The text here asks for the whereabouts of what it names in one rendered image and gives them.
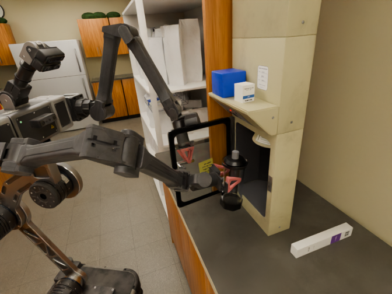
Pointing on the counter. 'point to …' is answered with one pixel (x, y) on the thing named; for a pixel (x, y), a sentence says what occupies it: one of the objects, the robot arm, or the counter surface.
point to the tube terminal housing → (280, 207)
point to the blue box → (226, 81)
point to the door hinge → (233, 133)
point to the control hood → (254, 112)
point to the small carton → (244, 92)
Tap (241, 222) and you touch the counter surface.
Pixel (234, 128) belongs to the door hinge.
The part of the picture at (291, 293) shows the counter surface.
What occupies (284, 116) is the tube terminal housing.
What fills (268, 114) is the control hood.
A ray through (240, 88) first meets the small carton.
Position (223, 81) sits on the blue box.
